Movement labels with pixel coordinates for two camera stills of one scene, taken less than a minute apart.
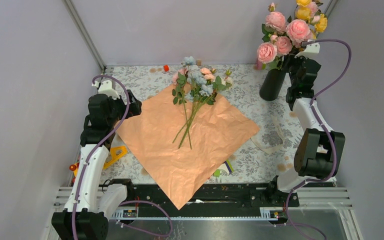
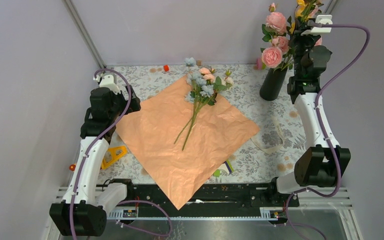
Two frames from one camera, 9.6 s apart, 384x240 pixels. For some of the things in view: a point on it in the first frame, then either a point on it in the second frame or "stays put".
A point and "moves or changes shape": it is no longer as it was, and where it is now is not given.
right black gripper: (289, 59) → (297, 37)
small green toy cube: (216, 173) stays put
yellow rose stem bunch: (303, 12) moves or changes shape
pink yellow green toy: (259, 65) stays put
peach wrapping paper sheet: (186, 146) stays put
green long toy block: (230, 166) stays put
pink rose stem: (298, 31) → (318, 41)
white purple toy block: (225, 166) stays put
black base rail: (223, 196) stays put
